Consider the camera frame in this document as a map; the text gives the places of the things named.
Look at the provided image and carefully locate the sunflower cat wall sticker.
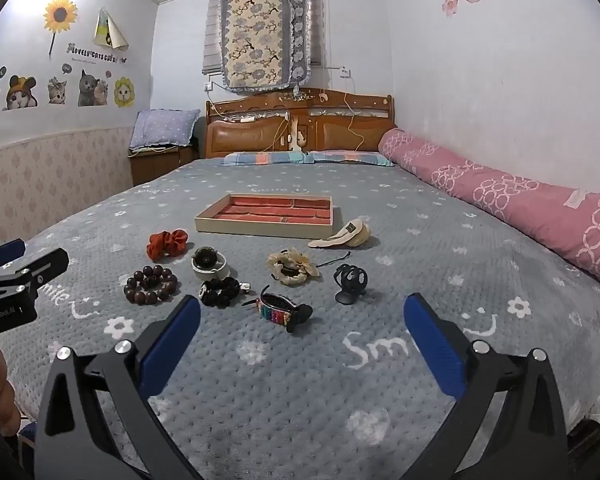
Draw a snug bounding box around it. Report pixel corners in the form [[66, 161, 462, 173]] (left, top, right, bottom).
[[113, 76, 136, 109]]

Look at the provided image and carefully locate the orange cable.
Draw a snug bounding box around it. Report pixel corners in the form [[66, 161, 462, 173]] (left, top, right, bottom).
[[343, 77, 364, 153]]

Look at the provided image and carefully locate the lavender dotted pillow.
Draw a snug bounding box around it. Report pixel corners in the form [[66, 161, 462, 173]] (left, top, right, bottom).
[[129, 108, 201, 152]]

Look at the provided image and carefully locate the colourful beaded bracelet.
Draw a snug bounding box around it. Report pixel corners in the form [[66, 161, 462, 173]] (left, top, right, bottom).
[[242, 286, 314, 333]]

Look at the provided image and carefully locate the hanging floral quilt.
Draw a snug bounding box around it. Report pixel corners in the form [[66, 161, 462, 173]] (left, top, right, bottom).
[[218, 0, 314, 94]]

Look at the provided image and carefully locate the grey patterned bed blanket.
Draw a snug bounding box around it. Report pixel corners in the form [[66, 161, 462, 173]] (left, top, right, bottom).
[[0, 156, 600, 480]]

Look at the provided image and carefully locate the tabby kitten wall sticker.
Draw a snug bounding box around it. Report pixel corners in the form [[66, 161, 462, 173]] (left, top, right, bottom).
[[47, 76, 70, 106]]

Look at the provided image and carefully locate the black scrunchie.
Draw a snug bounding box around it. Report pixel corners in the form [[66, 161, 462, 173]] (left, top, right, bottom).
[[199, 277, 254, 309]]

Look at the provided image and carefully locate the person's left hand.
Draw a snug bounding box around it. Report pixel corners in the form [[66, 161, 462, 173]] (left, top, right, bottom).
[[0, 347, 21, 437]]

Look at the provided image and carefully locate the cream scrunchie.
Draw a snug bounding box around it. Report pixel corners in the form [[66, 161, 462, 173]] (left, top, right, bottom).
[[267, 247, 321, 287]]

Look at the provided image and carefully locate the cream hair clip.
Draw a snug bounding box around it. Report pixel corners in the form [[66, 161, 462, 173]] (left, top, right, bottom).
[[308, 217, 372, 249]]

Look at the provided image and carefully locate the wooden bed headboard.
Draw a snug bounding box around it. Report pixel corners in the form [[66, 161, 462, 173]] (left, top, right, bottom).
[[204, 87, 398, 161]]

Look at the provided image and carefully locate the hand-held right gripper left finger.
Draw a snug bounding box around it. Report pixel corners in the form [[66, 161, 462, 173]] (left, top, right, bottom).
[[34, 294, 203, 480]]

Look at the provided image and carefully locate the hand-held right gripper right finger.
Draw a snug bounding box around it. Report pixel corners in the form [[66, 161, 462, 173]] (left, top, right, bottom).
[[402, 292, 568, 480]]

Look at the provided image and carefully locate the lettering wall sticker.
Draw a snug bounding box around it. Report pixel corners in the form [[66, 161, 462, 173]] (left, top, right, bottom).
[[65, 42, 130, 66]]

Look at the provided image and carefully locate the peeling paper wall poster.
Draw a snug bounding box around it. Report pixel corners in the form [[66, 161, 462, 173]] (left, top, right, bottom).
[[94, 7, 130, 53]]

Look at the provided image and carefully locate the black claw clip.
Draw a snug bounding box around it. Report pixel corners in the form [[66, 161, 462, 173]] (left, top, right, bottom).
[[333, 263, 368, 306]]

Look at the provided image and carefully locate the hatted cat wall sticker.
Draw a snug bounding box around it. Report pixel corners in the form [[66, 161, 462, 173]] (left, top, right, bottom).
[[4, 75, 39, 111]]

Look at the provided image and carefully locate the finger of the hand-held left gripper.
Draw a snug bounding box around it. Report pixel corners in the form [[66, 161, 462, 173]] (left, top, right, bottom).
[[0, 239, 27, 277], [0, 247, 70, 303]]

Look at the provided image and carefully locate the orange scrunchie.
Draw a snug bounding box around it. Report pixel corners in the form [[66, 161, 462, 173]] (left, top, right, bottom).
[[146, 229, 189, 262]]

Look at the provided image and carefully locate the wooden nightstand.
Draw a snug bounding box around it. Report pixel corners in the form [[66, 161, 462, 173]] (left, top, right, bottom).
[[127, 144, 199, 186]]

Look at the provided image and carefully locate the grey cat wall sticker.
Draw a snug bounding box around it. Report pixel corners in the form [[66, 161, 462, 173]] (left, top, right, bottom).
[[77, 69, 112, 108]]

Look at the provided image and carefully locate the white watch band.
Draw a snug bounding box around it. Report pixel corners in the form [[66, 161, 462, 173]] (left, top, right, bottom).
[[190, 246, 229, 281]]

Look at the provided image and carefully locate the pink circle pattern bolster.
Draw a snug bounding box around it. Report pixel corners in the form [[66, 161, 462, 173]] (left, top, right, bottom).
[[378, 127, 600, 304]]

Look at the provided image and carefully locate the brick pattern tray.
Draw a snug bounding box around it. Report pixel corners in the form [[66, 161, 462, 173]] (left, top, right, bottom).
[[194, 193, 335, 241]]

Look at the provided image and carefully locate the black braided bracelet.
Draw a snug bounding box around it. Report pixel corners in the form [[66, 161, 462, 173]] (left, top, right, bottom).
[[275, 252, 352, 283]]

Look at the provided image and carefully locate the brown wooden bead bracelet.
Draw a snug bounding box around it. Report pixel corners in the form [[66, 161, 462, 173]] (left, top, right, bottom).
[[123, 265, 178, 305]]

